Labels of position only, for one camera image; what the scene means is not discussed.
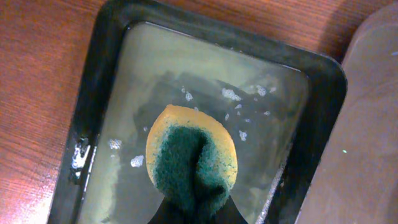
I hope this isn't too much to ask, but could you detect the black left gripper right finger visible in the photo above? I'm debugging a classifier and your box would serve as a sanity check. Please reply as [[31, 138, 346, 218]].
[[211, 196, 248, 224]]

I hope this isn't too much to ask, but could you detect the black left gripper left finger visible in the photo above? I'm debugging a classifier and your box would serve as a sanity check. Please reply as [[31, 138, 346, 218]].
[[148, 197, 192, 224]]

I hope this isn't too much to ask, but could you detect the yellow green sponge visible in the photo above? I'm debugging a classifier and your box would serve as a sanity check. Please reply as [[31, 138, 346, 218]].
[[146, 105, 238, 221]]

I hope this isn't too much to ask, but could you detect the dark brown serving tray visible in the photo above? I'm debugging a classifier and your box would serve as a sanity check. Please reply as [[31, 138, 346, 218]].
[[297, 3, 397, 224]]

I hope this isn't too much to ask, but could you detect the black water tray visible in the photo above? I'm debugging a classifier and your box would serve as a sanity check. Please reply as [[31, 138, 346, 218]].
[[48, 1, 347, 223]]

